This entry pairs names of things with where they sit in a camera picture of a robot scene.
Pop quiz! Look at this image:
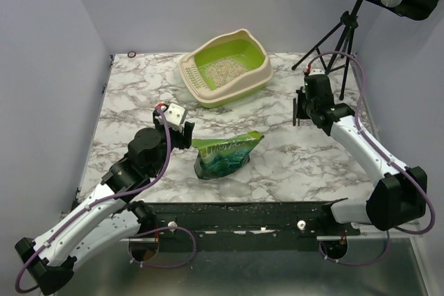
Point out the green cat litter bag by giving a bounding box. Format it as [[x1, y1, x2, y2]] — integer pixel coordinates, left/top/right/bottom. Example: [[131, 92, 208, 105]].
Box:
[[191, 131, 264, 180]]

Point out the clear plastic litter scoop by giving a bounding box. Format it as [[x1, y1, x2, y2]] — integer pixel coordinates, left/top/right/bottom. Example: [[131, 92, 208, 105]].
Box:
[[187, 177, 253, 202]]

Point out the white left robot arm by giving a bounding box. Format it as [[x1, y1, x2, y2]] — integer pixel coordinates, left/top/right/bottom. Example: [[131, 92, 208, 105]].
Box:
[[15, 110, 194, 295]]

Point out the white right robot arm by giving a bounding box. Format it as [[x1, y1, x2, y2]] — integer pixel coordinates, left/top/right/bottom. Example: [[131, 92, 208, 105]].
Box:
[[293, 74, 427, 235]]

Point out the clean litter pile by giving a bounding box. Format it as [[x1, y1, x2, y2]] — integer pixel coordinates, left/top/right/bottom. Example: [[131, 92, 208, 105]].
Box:
[[203, 58, 248, 88]]

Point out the green and beige litter box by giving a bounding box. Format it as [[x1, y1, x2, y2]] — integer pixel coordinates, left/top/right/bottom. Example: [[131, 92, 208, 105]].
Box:
[[178, 28, 273, 108]]

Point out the black tripod stand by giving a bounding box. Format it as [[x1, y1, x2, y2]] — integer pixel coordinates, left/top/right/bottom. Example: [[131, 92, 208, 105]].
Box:
[[291, 0, 364, 101]]

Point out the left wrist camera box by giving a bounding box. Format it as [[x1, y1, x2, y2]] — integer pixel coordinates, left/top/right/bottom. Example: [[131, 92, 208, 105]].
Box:
[[156, 103, 187, 132]]

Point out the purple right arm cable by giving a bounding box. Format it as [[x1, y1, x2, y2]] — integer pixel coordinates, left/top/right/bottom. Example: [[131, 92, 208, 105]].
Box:
[[305, 51, 436, 233]]

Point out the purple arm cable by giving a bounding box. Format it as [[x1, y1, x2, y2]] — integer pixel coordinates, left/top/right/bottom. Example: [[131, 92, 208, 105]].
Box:
[[15, 107, 173, 293], [305, 51, 436, 233]]

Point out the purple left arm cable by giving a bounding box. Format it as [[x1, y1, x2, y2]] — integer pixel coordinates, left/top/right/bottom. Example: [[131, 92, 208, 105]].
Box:
[[15, 107, 173, 293]]

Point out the black mounting rail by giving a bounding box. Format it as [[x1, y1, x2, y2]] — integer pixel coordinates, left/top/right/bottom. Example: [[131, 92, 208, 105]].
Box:
[[127, 201, 360, 256]]

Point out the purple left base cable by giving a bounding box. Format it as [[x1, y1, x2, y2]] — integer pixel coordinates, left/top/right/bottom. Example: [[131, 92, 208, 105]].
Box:
[[130, 225, 198, 269]]

